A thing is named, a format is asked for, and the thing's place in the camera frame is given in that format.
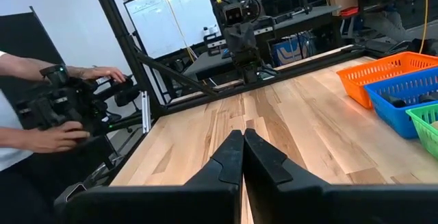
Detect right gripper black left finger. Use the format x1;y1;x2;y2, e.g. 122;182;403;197
63;129;245;224

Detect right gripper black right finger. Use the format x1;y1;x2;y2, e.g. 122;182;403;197
243;128;438;224

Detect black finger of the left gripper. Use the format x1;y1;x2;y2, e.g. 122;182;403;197
224;23;244;55
239;21;257;54

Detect blue printed box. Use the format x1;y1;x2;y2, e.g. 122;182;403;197
271;34;318;68

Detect whiteboard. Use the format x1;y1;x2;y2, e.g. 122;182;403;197
123;0;220;60

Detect red tray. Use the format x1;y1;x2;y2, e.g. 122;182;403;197
340;6;359;17

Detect blue plastic basket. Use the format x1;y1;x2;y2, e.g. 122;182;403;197
363;66;438;140

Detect orange plastic basket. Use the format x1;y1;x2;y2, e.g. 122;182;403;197
336;51;438;110

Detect green plastic basket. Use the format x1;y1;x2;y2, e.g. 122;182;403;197
405;103;438;160

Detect black divider panel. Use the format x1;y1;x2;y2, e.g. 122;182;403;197
0;6;116;184

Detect person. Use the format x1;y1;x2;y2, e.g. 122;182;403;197
0;50;127;224

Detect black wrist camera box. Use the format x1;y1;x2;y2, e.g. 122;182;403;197
221;2;246;26

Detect silver aluminium bracket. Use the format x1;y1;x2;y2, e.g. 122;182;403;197
140;90;152;134

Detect black metal table frame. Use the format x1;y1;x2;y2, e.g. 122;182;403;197
87;0;377;187

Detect yellow hanging cable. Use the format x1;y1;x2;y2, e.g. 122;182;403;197
418;0;431;54

